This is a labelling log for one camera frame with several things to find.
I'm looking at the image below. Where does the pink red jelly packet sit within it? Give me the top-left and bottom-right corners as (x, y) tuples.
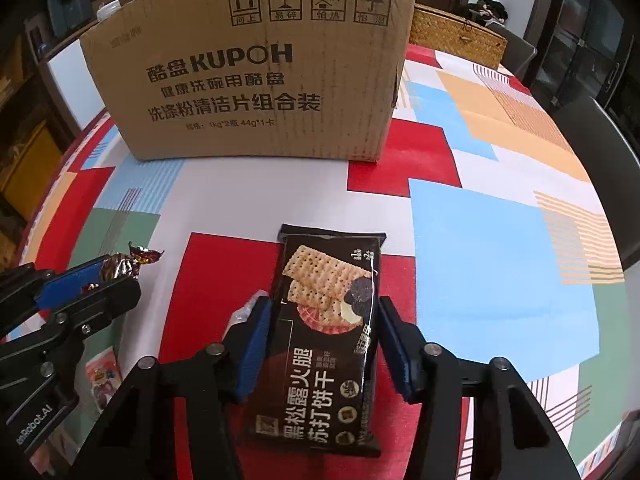
(224, 289), (268, 337)

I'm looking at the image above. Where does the foil candy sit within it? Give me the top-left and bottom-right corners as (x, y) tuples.
(81, 242), (164, 292)

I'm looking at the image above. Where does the pink bear snack bar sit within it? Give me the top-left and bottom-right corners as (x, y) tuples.
(85, 347), (122, 413)

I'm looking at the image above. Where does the black cracker packet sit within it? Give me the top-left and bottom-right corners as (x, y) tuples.
(244, 224), (386, 457)

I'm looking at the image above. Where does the colourful patchwork tablecloth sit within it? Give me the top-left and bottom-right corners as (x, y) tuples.
(23, 48), (631, 479)

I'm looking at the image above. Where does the dark chair right near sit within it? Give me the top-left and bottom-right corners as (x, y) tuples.
(552, 96), (640, 270)

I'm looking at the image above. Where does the dark chair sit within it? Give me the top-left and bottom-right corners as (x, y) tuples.
(487, 21), (537, 81)
(552, 96), (640, 270)

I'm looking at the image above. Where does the black coffee machine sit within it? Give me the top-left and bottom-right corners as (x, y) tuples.
(47, 0), (94, 40)

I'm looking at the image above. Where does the brown cardboard box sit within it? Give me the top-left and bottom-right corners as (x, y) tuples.
(80, 0), (416, 162)

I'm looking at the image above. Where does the dark chair right far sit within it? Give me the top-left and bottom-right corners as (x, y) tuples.
(487, 21), (537, 81)

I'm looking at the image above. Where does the woven wicker basket box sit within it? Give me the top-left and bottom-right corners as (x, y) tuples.
(409, 3), (508, 70)

